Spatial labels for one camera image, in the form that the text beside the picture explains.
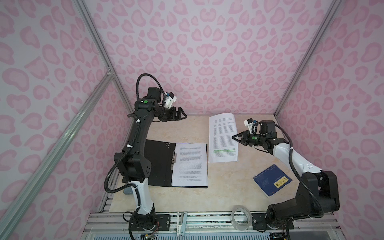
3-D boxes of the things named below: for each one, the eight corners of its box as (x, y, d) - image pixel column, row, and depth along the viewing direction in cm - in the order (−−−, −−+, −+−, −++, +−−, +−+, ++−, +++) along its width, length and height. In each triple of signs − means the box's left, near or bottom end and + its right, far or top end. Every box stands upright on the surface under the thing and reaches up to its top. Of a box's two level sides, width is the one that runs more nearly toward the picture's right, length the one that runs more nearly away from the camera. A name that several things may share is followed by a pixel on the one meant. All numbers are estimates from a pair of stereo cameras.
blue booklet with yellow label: (268, 198, 82) (269, 197, 80) (252, 178, 89) (253, 176, 88) (290, 182, 88) (292, 180, 86) (273, 164, 95) (275, 162, 93)
